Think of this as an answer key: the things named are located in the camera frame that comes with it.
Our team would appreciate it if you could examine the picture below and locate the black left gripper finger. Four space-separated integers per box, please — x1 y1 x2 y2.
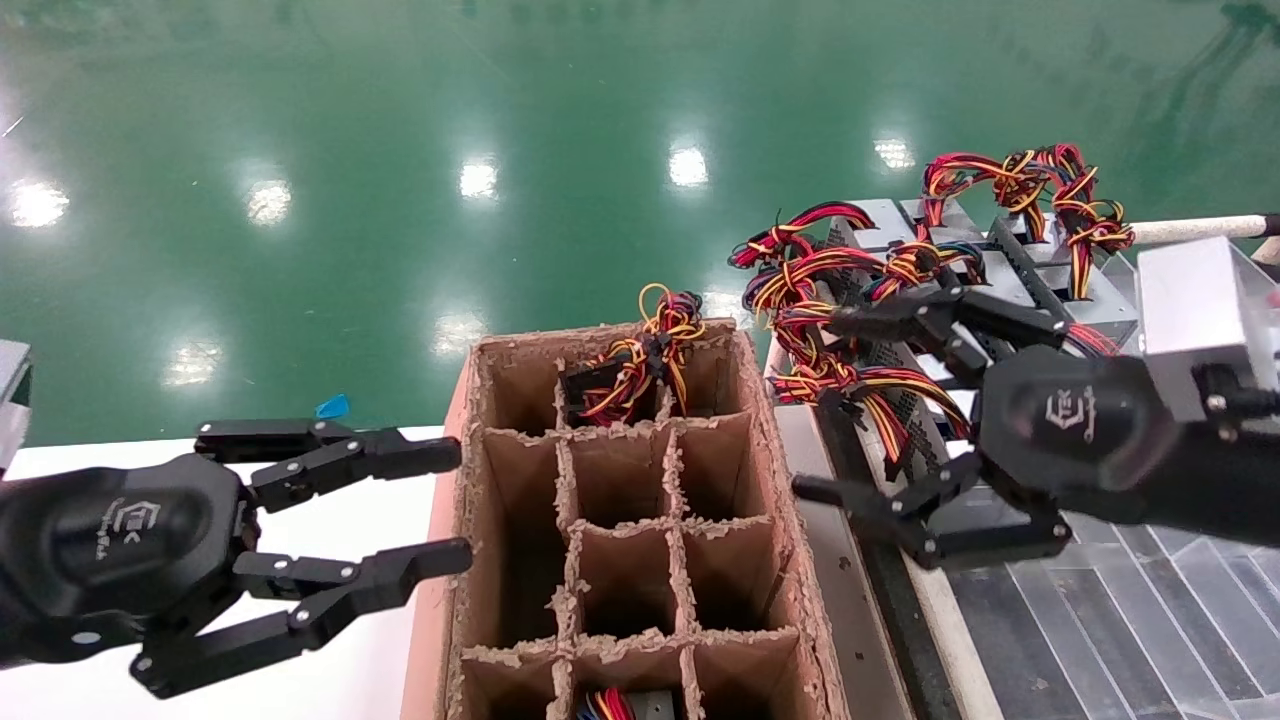
130 538 473 699
195 420 463 513

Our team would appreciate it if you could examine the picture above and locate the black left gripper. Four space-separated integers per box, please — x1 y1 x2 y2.
0 453 261 669

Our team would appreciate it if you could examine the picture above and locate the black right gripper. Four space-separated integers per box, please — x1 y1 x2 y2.
792 283 1188 571

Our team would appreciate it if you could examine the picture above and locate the brown cardboard box with dividers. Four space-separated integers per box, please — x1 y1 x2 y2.
402 318 851 720

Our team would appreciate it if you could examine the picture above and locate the clear plastic divider tray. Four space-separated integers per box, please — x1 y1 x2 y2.
940 240 1280 720

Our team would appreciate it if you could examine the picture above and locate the white horizontal pipe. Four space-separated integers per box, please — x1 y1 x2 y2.
1130 213 1266 246

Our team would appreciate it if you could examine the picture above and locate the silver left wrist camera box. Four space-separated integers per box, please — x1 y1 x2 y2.
0 340 34 471

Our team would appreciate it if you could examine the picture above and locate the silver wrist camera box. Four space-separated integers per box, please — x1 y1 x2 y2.
0 340 34 471
1137 237 1280 421

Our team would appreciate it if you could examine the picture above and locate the dark metal frame rail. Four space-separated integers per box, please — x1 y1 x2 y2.
800 400 926 720

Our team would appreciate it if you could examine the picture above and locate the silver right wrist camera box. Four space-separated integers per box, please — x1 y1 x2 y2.
1137 237 1280 421

